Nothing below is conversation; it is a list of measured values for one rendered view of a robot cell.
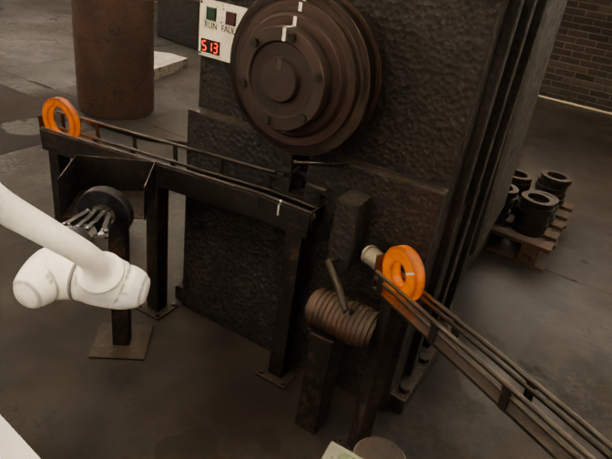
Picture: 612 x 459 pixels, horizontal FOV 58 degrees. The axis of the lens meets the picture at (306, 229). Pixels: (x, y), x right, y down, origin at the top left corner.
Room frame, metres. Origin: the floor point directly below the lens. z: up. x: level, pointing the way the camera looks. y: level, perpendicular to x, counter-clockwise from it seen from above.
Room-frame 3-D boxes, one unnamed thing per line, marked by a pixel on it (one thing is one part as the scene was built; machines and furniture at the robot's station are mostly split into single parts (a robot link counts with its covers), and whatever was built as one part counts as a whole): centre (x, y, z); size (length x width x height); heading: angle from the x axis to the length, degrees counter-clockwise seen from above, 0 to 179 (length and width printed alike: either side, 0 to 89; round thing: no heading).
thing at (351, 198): (1.54, -0.14, 0.68); 0.11 x 0.08 x 0.24; 153
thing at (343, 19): (1.64, 0.08, 1.11); 0.47 x 0.06 x 0.47; 63
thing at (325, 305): (1.37, -0.15, 0.27); 0.22 x 0.13 x 0.53; 63
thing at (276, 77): (1.55, 0.12, 1.11); 0.28 x 0.06 x 0.28; 63
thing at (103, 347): (1.63, 0.66, 0.36); 0.26 x 0.20 x 0.72; 98
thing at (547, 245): (3.30, -0.98, 0.22); 1.20 x 0.81 x 0.44; 61
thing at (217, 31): (1.89, 0.34, 1.15); 0.26 x 0.02 x 0.18; 63
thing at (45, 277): (1.04, 0.57, 0.71); 0.16 x 0.13 x 0.11; 178
